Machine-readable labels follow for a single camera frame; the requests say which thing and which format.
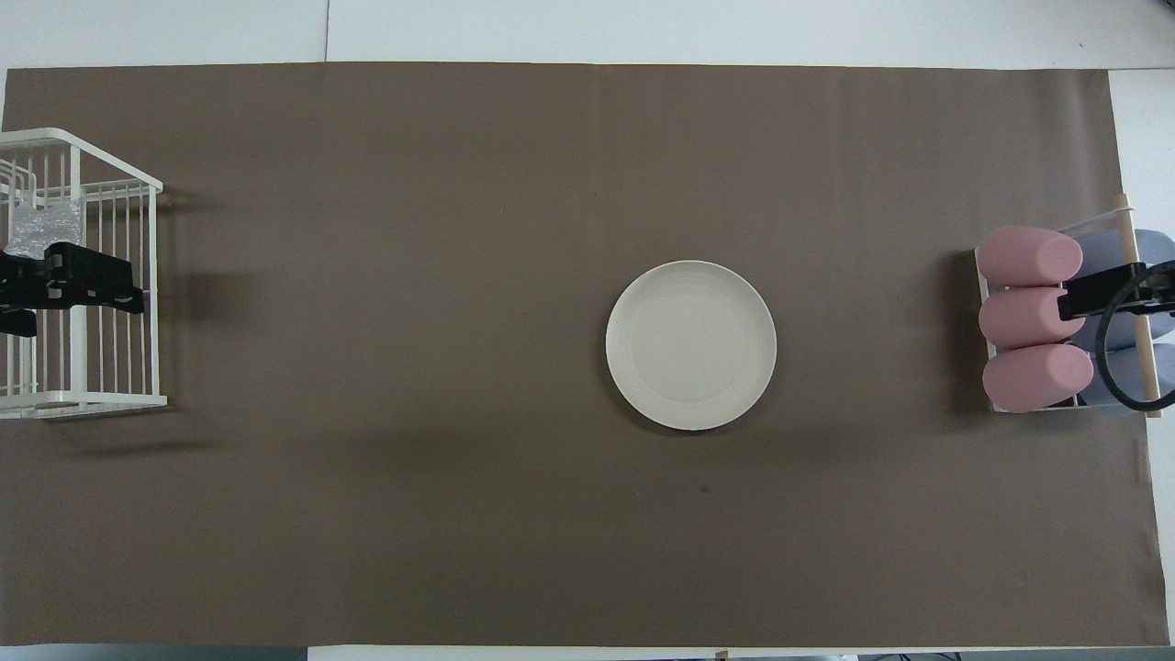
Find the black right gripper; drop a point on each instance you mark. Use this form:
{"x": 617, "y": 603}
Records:
{"x": 1160, "y": 286}

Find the pink plastic cup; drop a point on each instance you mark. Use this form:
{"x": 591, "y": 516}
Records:
{"x": 1037, "y": 378}
{"x": 1028, "y": 257}
{"x": 1019, "y": 319}

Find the clear plastic item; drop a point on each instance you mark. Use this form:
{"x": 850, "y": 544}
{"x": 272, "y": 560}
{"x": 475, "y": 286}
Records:
{"x": 46, "y": 225}

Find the brown paper table mat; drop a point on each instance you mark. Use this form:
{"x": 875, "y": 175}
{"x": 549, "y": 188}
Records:
{"x": 459, "y": 229}

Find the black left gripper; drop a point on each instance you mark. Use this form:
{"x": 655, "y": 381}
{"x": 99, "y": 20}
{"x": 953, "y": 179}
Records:
{"x": 18, "y": 294}

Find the white cup holder rack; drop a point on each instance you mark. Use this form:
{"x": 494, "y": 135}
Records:
{"x": 1128, "y": 239}

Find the cream round plate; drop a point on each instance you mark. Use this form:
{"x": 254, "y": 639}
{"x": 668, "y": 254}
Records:
{"x": 690, "y": 345}

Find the blue plastic cup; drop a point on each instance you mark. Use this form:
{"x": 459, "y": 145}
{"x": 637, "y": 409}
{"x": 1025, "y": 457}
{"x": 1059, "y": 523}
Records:
{"x": 1106, "y": 248}
{"x": 1122, "y": 330}
{"x": 1124, "y": 372}

